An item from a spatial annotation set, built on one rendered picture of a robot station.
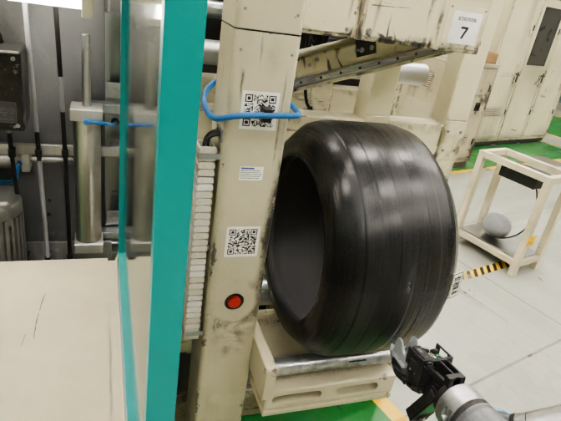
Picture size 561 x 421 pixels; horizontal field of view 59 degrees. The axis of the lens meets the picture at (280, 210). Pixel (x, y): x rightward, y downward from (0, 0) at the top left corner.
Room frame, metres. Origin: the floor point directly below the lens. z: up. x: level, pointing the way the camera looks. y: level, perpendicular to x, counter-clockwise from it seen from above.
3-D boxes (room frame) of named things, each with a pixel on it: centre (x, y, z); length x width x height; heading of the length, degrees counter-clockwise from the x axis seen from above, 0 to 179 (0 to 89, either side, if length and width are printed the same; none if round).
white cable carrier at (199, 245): (0.94, 0.16, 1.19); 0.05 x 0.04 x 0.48; 22
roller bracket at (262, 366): (1.05, 0.03, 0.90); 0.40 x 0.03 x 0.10; 22
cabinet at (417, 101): (5.89, -1.68, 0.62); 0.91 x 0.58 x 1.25; 127
